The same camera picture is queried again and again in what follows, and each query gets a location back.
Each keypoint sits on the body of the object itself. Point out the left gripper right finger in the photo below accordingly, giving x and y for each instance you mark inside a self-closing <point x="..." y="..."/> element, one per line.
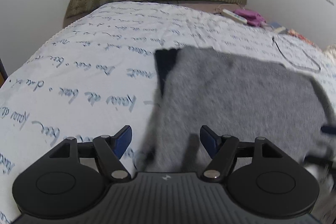
<point x="222" y="151"/>

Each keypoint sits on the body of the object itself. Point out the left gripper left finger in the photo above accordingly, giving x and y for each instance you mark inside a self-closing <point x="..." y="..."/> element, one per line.
<point x="109" y="150"/>

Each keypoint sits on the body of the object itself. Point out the grey navy knit sweater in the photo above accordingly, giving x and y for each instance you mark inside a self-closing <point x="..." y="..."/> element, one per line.
<point x="232" y="95"/>

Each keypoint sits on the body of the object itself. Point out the white script-print bed sheet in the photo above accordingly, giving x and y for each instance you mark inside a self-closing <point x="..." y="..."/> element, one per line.
<point x="98" y="74"/>

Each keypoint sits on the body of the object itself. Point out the cream crumpled cloth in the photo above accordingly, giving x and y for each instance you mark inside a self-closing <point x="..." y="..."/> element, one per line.
<point x="330" y="52"/>

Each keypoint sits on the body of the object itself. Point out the purple cloth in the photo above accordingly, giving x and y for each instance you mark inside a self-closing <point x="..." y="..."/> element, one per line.
<point x="253" y="18"/>

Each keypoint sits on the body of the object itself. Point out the colourful book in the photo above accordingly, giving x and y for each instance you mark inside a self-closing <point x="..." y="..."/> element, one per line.
<point x="294" y="33"/>

